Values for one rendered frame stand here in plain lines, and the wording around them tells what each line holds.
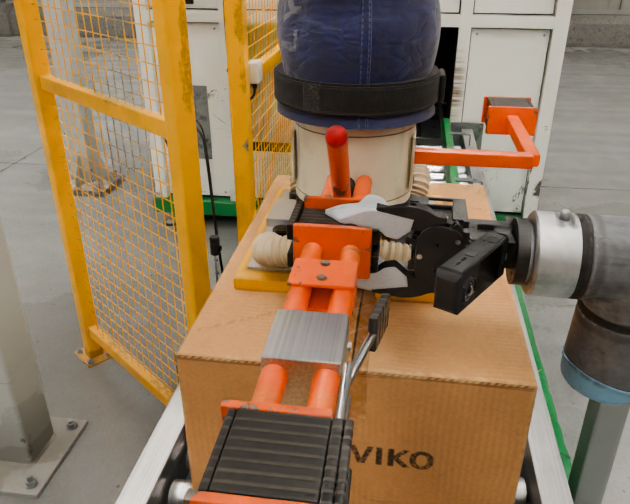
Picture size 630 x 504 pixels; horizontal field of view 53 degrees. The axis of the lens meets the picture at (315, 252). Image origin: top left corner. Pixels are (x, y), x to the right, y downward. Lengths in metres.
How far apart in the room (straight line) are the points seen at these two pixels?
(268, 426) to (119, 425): 1.73
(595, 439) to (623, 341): 0.73
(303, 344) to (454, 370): 0.27
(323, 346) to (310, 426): 0.10
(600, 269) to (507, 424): 0.20
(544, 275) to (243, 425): 0.37
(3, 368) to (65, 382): 0.53
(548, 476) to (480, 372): 0.45
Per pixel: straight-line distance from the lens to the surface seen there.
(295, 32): 0.81
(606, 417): 1.42
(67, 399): 2.28
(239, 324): 0.77
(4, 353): 1.84
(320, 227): 0.64
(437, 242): 0.65
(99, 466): 2.01
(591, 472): 1.51
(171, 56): 1.34
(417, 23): 0.81
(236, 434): 0.40
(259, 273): 0.84
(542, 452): 1.17
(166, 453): 1.13
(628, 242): 0.68
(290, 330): 0.50
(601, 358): 0.75
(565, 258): 0.66
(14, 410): 1.94
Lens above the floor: 1.38
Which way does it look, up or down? 27 degrees down
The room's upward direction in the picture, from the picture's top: straight up
